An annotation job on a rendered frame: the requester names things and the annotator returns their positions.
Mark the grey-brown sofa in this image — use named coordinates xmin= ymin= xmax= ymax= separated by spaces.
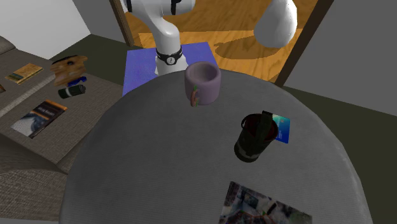
xmin=0 ymin=35 xmax=125 ymax=222

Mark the purple mug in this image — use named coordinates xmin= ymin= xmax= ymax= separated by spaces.
xmin=184 ymin=61 xmax=222 ymax=108

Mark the blue card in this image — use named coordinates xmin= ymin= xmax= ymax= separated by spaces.
xmin=271 ymin=113 xmax=291 ymax=144

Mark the dark green cylinder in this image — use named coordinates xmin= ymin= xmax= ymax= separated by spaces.
xmin=57 ymin=83 xmax=87 ymax=100

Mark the dark green cup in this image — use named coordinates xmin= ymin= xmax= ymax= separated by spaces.
xmin=233 ymin=110 xmax=279 ymax=164

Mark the round grey table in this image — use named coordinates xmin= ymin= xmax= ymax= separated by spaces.
xmin=58 ymin=69 xmax=375 ymax=224

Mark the wooden board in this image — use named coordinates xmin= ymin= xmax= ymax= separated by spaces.
xmin=50 ymin=55 xmax=88 ymax=87

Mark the blue robot stand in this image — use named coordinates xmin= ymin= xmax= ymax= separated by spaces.
xmin=122 ymin=41 xmax=219 ymax=97

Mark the yellow book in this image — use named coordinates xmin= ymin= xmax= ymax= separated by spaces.
xmin=4 ymin=63 xmax=44 ymax=85

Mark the dark printed book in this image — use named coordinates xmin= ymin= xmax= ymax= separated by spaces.
xmin=218 ymin=181 xmax=314 ymax=224

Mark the orange and grey book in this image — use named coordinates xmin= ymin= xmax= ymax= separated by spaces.
xmin=10 ymin=99 xmax=68 ymax=139

